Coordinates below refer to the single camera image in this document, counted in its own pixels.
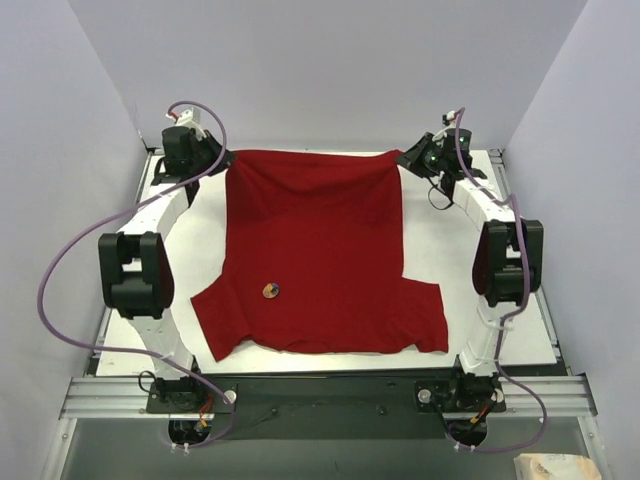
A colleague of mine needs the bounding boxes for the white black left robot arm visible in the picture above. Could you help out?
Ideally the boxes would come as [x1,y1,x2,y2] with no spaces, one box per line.
[98,126,234,412]

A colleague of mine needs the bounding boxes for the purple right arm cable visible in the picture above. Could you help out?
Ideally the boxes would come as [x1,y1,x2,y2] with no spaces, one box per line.
[442,107,549,454]

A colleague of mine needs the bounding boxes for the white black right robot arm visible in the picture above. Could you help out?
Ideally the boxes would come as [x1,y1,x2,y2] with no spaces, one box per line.
[396,125,544,377]

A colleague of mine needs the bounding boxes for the round brooch badge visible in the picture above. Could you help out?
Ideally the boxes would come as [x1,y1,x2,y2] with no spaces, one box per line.
[262,282,280,299]

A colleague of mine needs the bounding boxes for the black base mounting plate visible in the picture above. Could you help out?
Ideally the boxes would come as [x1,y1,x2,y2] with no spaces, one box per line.
[138,367,506,447]

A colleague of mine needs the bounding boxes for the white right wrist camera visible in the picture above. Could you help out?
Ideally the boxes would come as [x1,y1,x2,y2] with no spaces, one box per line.
[433,109,461,142]

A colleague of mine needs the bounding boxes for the red t-shirt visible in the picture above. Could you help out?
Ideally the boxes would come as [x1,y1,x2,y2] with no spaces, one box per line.
[191,150,449,360]

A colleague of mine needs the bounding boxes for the beige tissue pack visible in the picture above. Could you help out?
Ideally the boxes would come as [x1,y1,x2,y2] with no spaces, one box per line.
[514,453,602,480]

